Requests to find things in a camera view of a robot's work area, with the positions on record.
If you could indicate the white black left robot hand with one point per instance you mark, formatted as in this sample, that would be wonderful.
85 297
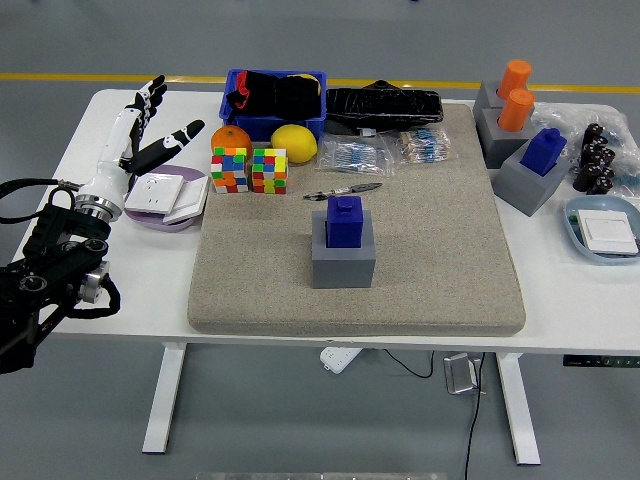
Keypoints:
112 160

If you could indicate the blue square seal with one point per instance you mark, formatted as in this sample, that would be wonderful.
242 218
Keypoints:
344 225
542 152

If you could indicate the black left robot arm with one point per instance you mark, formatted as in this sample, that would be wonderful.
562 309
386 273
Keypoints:
50 260

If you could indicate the grey square seal holder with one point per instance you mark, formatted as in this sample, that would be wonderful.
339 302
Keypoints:
525 190
342 267

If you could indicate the orange cylinder seal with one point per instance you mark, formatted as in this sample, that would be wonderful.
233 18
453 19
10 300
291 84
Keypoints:
515 75
515 110

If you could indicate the purple plate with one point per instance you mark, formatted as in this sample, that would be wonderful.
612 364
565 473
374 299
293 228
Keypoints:
172 171

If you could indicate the multicolour puzzle cube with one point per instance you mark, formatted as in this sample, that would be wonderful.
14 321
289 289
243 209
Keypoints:
229 170
270 170

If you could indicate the orange fruit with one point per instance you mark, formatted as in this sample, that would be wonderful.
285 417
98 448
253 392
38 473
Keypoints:
230 137

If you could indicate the blue plastic bin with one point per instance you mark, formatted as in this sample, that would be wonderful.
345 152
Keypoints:
272 129

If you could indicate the black cloth with red trim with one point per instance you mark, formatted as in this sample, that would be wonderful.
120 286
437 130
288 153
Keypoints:
280 97

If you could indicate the yellow lemon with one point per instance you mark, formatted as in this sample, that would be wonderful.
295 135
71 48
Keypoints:
294 142

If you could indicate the yellow item in bin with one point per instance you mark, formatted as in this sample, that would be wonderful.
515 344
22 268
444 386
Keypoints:
306 76

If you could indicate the clear bag of resistors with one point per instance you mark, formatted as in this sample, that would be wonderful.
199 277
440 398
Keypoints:
425 145
350 155

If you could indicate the white table leg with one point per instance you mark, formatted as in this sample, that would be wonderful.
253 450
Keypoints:
520 415
162 400

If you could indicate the black silver pen tool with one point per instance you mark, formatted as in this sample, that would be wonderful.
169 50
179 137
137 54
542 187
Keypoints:
360 188

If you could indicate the small white connector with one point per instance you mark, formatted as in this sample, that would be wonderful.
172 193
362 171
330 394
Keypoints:
367 132

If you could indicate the black plastic-wrapped bag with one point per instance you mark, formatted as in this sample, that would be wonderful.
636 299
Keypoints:
382 107

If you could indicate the white power strip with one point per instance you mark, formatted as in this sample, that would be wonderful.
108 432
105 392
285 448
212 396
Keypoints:
337 359

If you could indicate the grey-brown mat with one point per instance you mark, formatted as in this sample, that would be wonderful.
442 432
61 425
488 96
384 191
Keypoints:
425 250

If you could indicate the dark cylindrical capacitor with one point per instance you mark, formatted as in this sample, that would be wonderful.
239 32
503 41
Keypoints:
595 132
603 181
606 155
584 176
590 151

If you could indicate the light blue plate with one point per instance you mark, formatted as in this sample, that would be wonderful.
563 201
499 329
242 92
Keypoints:
600 201

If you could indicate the black table control panel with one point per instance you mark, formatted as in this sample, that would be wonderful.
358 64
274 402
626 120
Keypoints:
600 361

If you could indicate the white wall socket panel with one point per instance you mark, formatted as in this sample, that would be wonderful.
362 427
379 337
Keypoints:
152 194

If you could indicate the white switch panel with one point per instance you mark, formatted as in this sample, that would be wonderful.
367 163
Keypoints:
607 232
190 197

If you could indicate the silver metal bracket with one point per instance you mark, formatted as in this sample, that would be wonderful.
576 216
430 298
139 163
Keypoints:
460 375

